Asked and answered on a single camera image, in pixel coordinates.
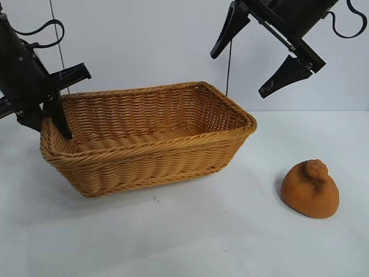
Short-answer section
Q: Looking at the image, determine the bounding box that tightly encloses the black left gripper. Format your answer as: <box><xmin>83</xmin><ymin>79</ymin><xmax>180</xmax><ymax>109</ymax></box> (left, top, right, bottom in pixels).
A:
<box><xmin>0</xmin><ymin>18</ymin><xmax>92</xmax><ymax>140</ymax></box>

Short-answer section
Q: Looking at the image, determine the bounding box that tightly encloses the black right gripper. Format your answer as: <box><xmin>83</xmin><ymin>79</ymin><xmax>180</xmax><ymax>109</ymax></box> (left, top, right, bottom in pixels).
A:
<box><xmin>210</xmin><ymin>0</ymin><xmax>340</xmax><ymax>99</ymax></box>

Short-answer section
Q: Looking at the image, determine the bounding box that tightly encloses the woven wicker basket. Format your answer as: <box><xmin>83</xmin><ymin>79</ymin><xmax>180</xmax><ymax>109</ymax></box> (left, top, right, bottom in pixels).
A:
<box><xmin>39</xmin><ymin>81</ymin><xmax>258</xmax><ymax>199</ymax></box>

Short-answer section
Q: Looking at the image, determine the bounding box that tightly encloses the orange-brown bread bun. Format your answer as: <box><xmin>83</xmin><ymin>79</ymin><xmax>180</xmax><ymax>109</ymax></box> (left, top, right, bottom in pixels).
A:
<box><xmin>280</xmin><ymin>158</ymin><xmax>339</xmax><ymax>217</ymax></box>

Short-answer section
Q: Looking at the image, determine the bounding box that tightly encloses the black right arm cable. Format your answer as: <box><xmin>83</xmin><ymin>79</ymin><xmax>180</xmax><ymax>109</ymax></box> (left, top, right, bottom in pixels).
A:
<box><xmin>328</xmin><ymin>0</ymin><xmax>364</xmax><ymax>39</ymax></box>

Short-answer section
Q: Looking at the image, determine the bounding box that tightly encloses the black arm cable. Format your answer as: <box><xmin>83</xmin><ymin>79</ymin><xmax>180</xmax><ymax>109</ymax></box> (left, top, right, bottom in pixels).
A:
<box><xmin>328</xmin><ymin>0</ymin><xmax>364</xmax><ymax>39</ymax></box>
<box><xmin>16</xmin><ymin>19</ymin><xmax>65</xmax><ymax>50</ymax></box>

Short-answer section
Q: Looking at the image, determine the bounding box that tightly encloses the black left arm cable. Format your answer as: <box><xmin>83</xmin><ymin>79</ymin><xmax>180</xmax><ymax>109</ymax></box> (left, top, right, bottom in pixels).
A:
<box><xmin>16</xmin><ymin>19</ymin><xmax>65</xmax><ymax>50</ymax></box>

